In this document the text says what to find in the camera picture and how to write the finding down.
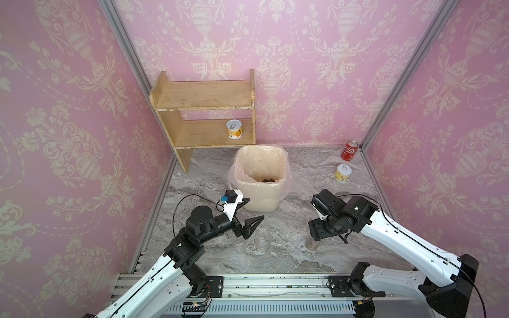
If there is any clear jar flower tea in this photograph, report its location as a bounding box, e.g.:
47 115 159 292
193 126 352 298
254 229 272 254
305 237 320 251

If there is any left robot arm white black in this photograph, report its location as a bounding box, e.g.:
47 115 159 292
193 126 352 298
84 205 265 317

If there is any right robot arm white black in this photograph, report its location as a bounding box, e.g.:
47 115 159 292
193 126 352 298
308 189 479 317

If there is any cream trash bin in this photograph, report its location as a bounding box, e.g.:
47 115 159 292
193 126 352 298
234 144 290 213

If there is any yellow white can on shelf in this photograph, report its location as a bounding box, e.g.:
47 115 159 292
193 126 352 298
226 119 243 140

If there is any wooden two-tier shelf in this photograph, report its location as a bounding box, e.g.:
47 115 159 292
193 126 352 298
149 69 257 174

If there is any yellow white can on table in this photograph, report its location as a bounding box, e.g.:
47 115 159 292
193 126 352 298
335 164 353 182

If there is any red cola can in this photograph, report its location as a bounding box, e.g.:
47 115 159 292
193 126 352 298
341 140 359 162

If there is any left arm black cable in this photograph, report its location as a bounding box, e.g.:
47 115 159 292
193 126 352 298
172 193 225 239

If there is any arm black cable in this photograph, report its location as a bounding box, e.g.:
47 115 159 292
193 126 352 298
172 193 225 239
337 193 488 318

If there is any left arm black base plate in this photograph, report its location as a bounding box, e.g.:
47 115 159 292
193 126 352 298
190 276 224 298

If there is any aluminium mounting rail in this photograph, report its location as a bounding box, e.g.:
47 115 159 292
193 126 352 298
111 274 438 317

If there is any small circuit board with wires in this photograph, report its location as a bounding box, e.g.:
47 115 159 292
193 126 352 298
182 300 212 317

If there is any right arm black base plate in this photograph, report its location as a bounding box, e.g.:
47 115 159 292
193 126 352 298
326 275 386 299

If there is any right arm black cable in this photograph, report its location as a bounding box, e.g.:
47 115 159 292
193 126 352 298
337 193 488 318

